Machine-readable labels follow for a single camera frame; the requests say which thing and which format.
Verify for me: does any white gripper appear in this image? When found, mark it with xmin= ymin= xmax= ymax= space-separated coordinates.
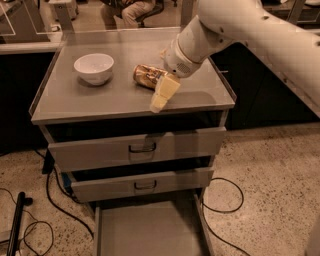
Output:
xmin=150 ymin=39 xmax=201 ymax=113

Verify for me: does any orange soda can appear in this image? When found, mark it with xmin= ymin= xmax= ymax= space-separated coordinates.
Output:
xmin=133 ymin=64 xmax=167 ymax=90

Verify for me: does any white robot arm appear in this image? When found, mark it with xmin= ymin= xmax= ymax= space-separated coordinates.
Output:
xmin=162 ymin=0 xmax=320 ymax=113

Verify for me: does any grey metal drawer cabinet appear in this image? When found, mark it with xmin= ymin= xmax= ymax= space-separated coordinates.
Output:
xmin=28 ymin=27 xmax=237 ymax=256

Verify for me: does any top grey drawer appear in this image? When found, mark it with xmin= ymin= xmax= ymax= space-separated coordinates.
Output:
xmin=49 ymin=127 xmax=226 ymax=172

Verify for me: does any grey drawer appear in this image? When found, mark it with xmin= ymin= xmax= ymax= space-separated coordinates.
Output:
xmin=93 ymin=190 xmax=215 ymax=256
xmin=71 ymin=167 xmax=213 ymax=202
xmin=49 ymin=127 xmax=226 ymax=172

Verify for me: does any middle grey drawer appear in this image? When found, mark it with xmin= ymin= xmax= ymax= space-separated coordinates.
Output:
xmin=71 ymin=167 xmax=213 ymax=202

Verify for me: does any bottom grey drawer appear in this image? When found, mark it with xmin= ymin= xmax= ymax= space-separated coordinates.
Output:
xmin=93 ymin=190 xmax=215 ymax=256

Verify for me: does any white ceramic bowl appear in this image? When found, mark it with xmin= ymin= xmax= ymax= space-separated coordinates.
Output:
xmin=74 ymin=53 xmax=114 ymax=86

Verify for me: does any seated person in background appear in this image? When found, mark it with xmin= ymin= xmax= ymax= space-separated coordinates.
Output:
xmin=100 ymin=0 xmax=156 ymax=30

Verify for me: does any black bar on floor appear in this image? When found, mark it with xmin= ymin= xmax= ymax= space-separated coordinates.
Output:
xmin=6 ymin=192 xmax=32 ymax=256

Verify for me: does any black cable left floor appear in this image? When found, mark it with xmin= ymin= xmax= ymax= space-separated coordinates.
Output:
xmin=34 ymin=149 xmax=95 ymax=240

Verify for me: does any thin black cable loop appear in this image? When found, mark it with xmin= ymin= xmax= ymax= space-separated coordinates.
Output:
xmin=0 ymin=187 xmax=55 ymax=256

